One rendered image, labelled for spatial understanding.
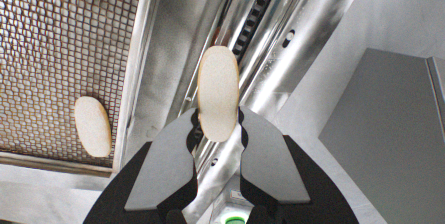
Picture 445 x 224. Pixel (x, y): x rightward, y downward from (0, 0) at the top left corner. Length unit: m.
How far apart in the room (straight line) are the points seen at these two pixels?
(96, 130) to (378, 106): 0.36
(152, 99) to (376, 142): 0.33
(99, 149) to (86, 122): 0.05
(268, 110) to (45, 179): 0.36
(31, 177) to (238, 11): 0.39
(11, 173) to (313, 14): 0.47
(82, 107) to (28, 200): 0.56
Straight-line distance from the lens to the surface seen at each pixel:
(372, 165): 0.29
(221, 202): 0.35
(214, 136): 0.16
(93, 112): 0.22
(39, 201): 0.73
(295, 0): 0.20
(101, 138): 0.24
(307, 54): 0.21
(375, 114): 0.28
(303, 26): 0.20
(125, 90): 0.19
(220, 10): 0.18
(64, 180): 0.36
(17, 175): 0.39
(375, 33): 0.32
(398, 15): 0.34
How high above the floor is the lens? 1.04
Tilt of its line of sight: 63 degrees down
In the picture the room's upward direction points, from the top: 177 degrees clockwise
